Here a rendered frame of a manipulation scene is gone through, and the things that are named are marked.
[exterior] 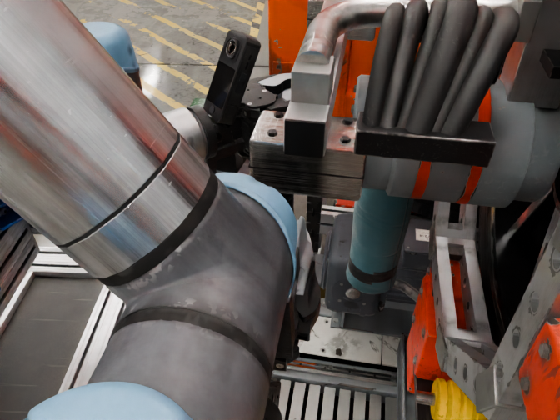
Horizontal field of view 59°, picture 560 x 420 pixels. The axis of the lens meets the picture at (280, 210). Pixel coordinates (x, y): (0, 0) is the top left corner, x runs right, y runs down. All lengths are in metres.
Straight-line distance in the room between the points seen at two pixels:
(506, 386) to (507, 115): 0.26
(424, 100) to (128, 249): 0.21
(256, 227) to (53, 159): 0.10
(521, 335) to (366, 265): 0.45
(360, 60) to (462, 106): 0.71
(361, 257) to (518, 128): 0.38
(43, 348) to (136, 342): 1.05
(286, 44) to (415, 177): 0.55
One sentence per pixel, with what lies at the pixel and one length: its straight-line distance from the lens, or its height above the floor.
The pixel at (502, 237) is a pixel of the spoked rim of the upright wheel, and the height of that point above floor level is 0.63.
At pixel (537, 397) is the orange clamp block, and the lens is 0.39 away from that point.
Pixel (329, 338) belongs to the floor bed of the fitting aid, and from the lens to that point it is 1.32.
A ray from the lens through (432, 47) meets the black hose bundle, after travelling 0.36.
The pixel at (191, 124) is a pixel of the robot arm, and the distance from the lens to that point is 0.63.
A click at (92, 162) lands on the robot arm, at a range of 0.20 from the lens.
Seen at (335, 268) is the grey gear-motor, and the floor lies 0.38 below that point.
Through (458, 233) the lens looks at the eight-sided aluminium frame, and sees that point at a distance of 0.82.
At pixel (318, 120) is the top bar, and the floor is 0.98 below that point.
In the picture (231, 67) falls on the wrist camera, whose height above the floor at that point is 0.89.
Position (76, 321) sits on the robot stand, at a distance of 1.28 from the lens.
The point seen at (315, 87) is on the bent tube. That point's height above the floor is 0.99.
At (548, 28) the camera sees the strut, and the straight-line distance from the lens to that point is 0.53.
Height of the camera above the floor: 1.15
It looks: 40 degrees down
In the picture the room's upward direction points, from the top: straight up
